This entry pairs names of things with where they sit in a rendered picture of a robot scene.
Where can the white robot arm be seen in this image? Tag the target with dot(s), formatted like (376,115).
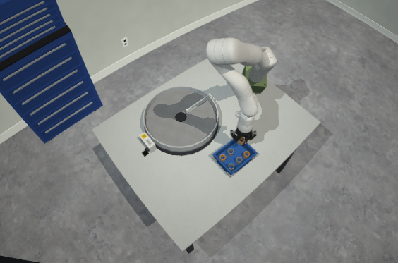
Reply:
(224,52)

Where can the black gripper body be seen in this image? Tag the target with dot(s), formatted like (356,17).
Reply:
(243,134)

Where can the grey round turntable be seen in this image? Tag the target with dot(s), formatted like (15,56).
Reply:
(184,118)

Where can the blue plastic crate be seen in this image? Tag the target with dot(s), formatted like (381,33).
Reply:
(238,152)

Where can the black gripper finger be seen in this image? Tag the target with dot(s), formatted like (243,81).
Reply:
(232,133)
(250,137)

